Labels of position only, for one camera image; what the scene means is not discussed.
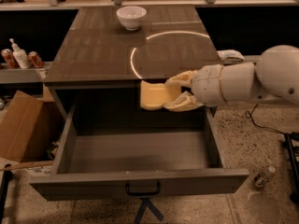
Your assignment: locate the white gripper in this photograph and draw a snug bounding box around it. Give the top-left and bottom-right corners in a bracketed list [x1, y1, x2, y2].
[164, 64, 225, 112]

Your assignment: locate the yellow sponge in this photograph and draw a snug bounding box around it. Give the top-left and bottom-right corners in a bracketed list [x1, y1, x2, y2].
[139, 79, 182, 111]

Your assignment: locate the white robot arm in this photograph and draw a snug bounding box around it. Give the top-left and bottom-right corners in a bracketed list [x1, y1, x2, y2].
[164, 45, 299, 112]

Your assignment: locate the open grey top drawer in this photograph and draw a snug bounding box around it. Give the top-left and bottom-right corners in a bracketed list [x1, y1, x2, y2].
[30, 88, 249, 201]

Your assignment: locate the folded white cloth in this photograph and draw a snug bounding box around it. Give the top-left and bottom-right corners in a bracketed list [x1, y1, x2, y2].
[218, 49, 245, 63]

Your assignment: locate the grey low shelf right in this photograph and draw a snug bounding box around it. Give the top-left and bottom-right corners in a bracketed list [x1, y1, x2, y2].
[223, 55, 260, 65]

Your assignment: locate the grey low shelf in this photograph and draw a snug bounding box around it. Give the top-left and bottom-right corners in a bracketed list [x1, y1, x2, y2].
[223, 55, 260, 65]
[0, 62, 52, 84]

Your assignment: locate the grey wooden cabinet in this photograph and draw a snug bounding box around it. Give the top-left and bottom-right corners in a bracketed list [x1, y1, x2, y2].
[45, 5, 221, 115]

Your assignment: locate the white ceramic bowl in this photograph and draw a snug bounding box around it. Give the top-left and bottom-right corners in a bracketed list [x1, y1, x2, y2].
[116, 6, 147, 31]

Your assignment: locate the clear plastic bottle on floor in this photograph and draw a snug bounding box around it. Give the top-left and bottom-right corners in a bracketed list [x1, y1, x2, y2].
[252, 166, 276, 189]

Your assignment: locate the black metal stand right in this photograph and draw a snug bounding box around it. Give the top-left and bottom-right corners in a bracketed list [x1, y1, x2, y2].
[284, 133, 299, 203]

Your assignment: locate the grey low shelf left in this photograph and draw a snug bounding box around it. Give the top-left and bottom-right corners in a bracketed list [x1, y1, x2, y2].
[0, 62, 52, 84]

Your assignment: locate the red soda can right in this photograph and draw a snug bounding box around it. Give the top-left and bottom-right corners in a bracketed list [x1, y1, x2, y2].
[28, 51, 44, 68]

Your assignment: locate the red soda can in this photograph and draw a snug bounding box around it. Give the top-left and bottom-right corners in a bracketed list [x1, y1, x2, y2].
[28, 51, 44, 68]
[1, 49, 19, 68]

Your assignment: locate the brown cardboard box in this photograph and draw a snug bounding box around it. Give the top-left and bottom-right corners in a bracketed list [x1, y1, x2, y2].
[0, 91, 64, 162]

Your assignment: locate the wooden stick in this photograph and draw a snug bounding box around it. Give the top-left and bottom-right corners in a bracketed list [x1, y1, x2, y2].
[0, 161, 54, 172]

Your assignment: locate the white pump bottle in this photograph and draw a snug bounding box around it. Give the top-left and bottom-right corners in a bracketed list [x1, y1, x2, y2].
[9, 38, 32, 69]

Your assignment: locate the red soda can left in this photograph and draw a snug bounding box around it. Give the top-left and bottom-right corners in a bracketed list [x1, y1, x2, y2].
[1, 49, 19, 68]

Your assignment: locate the black cable on floor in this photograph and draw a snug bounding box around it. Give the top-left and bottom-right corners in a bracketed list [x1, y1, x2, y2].
[245, 104, 289, 136]

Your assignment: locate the black drawer handle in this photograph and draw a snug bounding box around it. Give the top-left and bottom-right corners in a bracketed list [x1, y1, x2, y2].
[125, 181, 161, 197]

